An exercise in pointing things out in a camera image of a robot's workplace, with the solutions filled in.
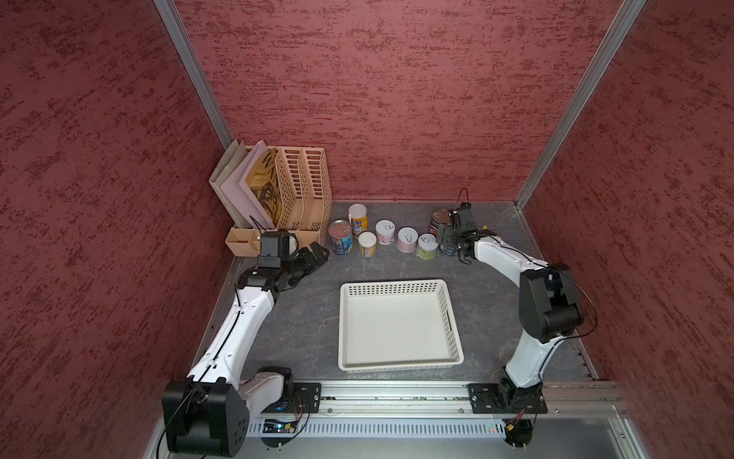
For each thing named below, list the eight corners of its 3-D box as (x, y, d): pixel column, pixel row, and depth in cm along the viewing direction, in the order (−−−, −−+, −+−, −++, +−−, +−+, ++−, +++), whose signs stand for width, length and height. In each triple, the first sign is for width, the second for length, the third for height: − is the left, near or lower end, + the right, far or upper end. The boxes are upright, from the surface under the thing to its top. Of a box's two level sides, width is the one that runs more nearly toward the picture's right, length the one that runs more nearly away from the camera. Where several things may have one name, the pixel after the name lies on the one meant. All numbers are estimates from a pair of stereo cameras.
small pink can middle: (398, 252, 105) (399, 244, 101) (397, 234, 111) (398, 226, 107) (417, 253, 106) (419, 245, 102) (415, 234, 111) (416, 226, 107)
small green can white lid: (418, 259, 104) (420, 251, 100) (416, 242, 109) (418, 233, 105) (436, 259, 104) (439, 251, 100) (433, 242, 109) (436, 233, 105)
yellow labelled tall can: (350, 238, 109) (347, 216, 99) (351, 225, 113) (348, 203, 103) (367, 239, 109) (366, 216, 99) (367, 226, 113) (367, 203, 103)
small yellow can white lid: (358, 257, 105) (357, 246, 100) (358, 241, 110) (358, 230, 105) (376, 257, 105) (377, 247, 100) (376, 242, 110) (377, 230, 105)
